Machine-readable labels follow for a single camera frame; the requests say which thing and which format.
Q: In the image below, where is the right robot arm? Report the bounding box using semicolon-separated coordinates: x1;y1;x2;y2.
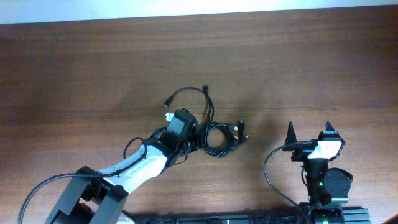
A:
283;122;353;223

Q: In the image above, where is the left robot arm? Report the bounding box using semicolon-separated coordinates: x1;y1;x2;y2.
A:
46;109;198;223

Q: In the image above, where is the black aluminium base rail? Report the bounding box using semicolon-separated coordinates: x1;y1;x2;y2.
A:
122;208;371;224

